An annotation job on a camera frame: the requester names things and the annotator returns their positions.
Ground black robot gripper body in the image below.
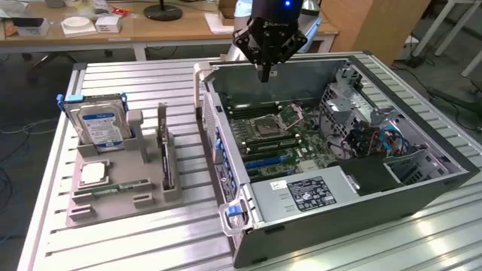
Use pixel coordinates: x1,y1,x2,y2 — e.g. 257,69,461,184
246,0,305,39

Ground green graphics card black fan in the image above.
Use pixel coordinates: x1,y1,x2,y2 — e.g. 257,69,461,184
157,101,178,193

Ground white paper stack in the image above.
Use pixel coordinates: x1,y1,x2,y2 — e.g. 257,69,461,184
203,11,237,35

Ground brown cardboard box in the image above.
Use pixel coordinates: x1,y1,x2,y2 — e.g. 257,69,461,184
217,0,238,18

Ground wooden desk white legs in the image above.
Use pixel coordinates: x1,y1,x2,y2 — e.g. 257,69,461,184
0,0,340,62

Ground wooden cabinet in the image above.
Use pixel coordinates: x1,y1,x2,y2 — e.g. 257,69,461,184
326,0,433,67

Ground black round lamp base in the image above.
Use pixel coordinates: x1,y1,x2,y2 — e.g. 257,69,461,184
143,0,185,21

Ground metal socket cover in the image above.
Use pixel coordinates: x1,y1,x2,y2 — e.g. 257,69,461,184
278,103,308,131

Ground perforated metal disk bay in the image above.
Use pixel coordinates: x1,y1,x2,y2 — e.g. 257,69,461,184
320,81,380,142

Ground CPU socket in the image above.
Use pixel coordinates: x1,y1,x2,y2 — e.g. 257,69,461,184
252,115,284,137

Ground red packet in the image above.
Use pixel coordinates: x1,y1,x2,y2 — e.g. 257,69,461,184
111,7,137,18

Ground small white carton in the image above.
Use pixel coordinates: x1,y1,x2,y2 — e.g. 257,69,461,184
94,15,125,34

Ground green RAM stick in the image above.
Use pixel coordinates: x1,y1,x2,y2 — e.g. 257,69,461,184
74,180,151,196
246,135,302,155

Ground blue expansion slot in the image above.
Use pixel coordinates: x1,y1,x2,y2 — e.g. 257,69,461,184
244,156,284,171

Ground white square round-hole container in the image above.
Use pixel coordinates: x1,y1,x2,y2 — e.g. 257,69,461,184
61,16,99,38

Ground black floor stand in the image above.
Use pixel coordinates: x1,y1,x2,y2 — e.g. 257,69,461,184
425,84,482,113

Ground hard disk in blue caddy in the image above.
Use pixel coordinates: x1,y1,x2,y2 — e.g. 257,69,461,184
55,91,131,155

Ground black plastic shroud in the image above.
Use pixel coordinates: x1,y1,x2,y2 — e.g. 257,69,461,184
337,156,406,198

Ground silver drive cage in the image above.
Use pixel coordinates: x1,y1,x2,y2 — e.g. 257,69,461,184
384,146,460,186

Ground black chair base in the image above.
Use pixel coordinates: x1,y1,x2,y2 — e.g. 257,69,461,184
21,49,114,84

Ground white box black lid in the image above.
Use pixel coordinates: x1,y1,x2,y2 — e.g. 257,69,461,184
10,17,51,37

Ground grey power supply unit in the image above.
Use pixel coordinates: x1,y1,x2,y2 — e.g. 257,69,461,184
250,165,362,224

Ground silver CPU chip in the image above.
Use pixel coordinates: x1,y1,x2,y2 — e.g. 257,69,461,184
81,163,107,186

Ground grey printed parts rack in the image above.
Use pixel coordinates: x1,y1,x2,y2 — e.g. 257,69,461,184
66,110,186,228

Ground black open PC case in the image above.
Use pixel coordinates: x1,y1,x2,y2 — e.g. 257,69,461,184
193,55,482,269

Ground red wire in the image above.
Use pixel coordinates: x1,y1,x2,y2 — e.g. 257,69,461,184
368,126,401,156

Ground blue wire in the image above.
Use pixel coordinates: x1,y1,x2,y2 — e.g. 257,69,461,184
380,125,410,155

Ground white table frame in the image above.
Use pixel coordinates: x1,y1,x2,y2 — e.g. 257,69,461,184
410,0,482,77

